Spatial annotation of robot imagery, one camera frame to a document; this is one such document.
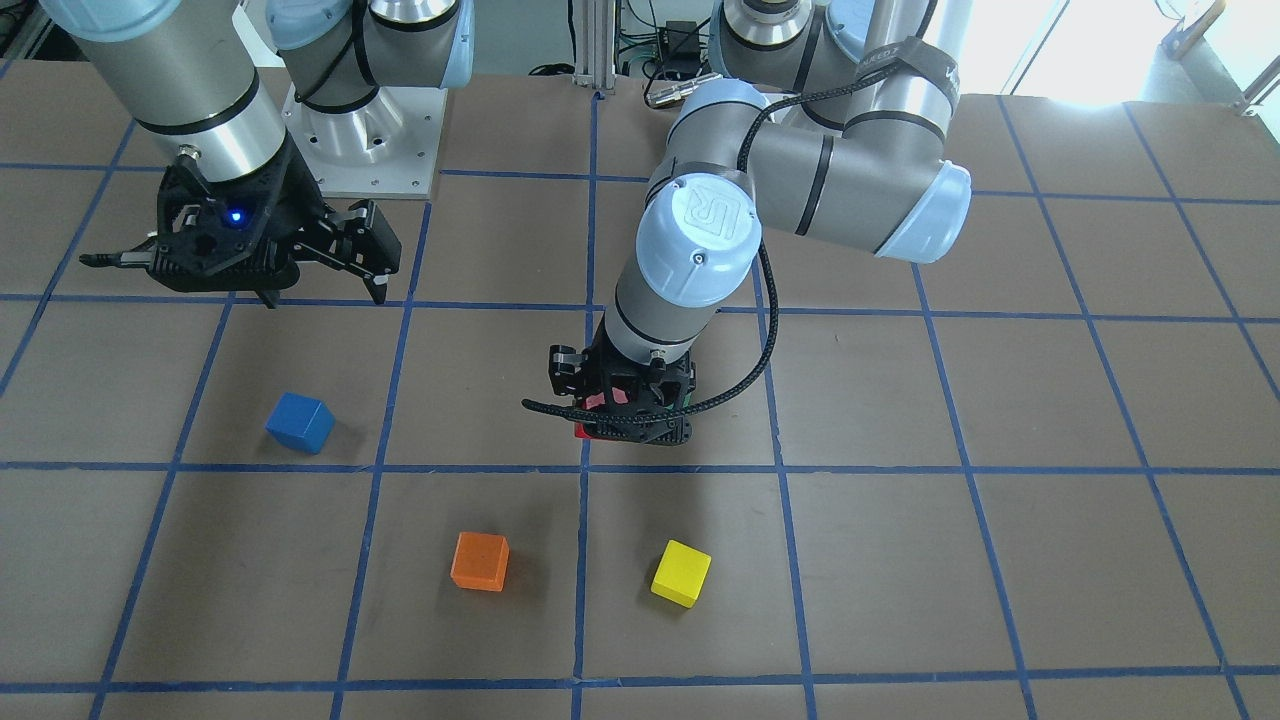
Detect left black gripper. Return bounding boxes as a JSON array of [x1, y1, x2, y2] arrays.
[[575, 318, 698, 446]]

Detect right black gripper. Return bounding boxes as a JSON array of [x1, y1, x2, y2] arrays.
[[255, 135, 402, 309]]

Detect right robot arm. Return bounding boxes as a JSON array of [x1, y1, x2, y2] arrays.
[[42, 1, 475, 307]]

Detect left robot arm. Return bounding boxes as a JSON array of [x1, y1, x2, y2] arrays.
[[545, 1, 973, 446]]

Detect blue block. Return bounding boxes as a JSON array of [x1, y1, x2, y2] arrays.
[[265, 392, 337, 455]]

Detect yellow block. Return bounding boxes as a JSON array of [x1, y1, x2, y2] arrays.
[[650, 539, 712, 609]]

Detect orange block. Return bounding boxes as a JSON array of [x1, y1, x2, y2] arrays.
[[451, 530, 509, 592]]

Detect black power adapter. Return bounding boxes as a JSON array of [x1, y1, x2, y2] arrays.
[[653, 20, 703, 81]]

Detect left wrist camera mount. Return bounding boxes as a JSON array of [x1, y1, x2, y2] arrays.
[[548, 345, 696, 447]]

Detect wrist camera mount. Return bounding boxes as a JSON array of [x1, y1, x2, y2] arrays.
[[78, 150, 301, 293], [548, 345, 696, 447]]

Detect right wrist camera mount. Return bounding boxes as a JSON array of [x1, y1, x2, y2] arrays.
[[78, 150, 301, 293]]

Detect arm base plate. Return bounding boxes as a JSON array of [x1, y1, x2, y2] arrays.
[[282, 87, 449, 200]]

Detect aluminium frame post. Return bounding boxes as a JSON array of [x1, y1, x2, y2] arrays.
[[568, 0, 620, 96]]

